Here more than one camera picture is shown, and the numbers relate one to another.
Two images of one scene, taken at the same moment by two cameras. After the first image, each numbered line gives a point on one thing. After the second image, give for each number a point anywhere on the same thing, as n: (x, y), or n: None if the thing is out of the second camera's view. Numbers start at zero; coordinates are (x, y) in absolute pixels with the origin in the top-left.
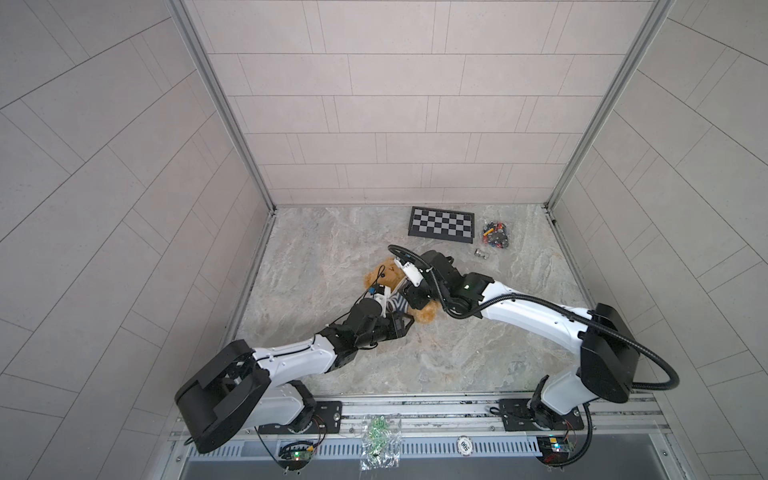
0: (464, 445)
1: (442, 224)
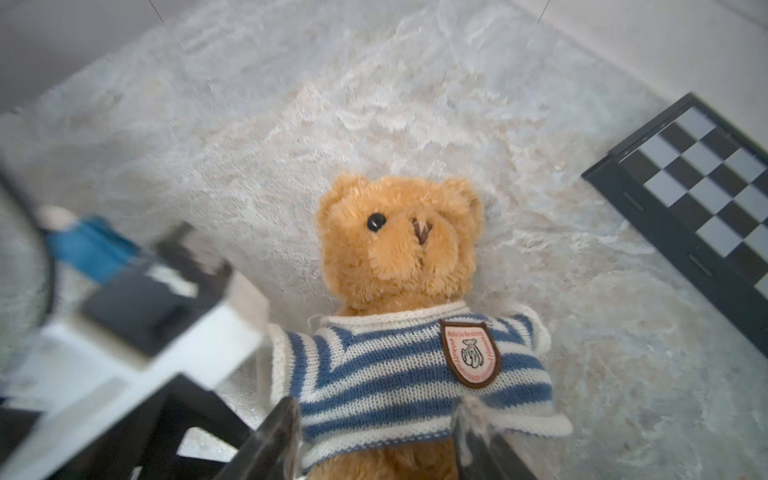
0: None
1: (695, 187)
